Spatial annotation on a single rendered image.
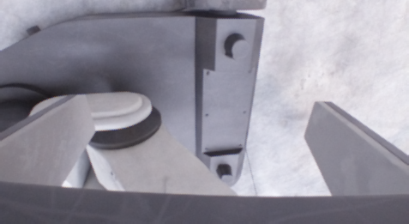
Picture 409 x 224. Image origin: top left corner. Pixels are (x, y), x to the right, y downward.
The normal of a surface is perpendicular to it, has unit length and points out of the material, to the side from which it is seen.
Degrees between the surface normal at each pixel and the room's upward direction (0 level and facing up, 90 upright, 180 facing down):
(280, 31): 0
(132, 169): 90
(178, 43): 0
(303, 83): 0
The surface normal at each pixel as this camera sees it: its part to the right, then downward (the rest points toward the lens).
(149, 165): 0.02, -0.87
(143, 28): 0.18, 0.49
